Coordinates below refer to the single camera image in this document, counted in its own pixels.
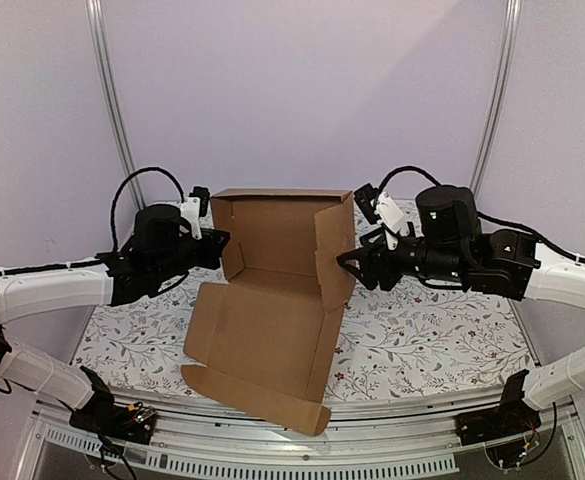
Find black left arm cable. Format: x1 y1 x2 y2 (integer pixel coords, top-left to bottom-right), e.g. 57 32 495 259
109 167 185 251

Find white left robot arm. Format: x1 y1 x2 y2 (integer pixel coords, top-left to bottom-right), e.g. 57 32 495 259
0 203 230 434

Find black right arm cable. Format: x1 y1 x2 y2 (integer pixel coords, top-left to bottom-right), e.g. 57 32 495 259
375 164 585 274

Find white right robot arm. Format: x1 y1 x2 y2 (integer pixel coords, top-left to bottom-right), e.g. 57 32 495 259
338 184 585 313

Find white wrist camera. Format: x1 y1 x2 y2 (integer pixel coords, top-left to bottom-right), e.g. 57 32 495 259
354 184 415 251
179 186 211 241

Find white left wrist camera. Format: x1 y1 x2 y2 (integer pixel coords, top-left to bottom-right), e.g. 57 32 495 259
179 186 211 241

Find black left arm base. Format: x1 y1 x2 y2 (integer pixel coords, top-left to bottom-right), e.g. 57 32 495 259
69 366 157 445

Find right aluminium corner post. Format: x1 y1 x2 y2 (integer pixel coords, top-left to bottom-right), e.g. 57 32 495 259
469 0 522 197

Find floral patterned table mat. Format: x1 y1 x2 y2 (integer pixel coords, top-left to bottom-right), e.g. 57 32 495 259
69 198 541 404

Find brown cardboard paper box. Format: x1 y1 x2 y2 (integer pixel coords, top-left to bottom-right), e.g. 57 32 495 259
181 189 355 436

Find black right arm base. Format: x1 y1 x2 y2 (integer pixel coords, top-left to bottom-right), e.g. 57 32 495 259
454 369 541 470

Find aluminium front rail frame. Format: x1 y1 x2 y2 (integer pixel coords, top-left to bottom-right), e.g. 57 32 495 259
12 390 585 479

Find aluminium corner post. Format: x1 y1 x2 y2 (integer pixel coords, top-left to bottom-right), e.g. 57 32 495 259
469 0 522 197
84 0 141 201

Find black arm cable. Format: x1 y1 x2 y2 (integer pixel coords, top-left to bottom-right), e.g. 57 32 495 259
109 167 185 251
375 164 585 274

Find left aluminium corner post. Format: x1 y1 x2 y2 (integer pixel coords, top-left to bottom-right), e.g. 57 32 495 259
84 0 141 201

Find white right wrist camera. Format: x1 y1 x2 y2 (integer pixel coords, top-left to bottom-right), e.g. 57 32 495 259
354 184 415 251

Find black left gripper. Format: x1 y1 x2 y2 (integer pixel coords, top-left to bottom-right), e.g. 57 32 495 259
151 228 230 286

